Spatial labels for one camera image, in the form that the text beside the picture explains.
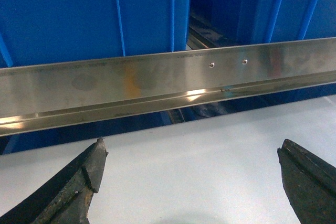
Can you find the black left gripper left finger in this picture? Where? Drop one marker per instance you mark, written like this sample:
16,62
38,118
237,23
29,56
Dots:
67,196

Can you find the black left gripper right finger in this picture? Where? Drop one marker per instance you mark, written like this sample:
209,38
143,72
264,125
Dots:
309,183

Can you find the large blue bin left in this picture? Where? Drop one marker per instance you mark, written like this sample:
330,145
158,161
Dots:
46,31

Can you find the large blue bin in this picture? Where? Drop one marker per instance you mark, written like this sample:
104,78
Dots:
46,31
264,21

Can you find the large blue bin right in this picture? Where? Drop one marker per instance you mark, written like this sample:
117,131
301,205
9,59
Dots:
264,21

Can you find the stainless steel rack rail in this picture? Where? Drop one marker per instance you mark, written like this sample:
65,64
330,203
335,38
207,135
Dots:
55,95

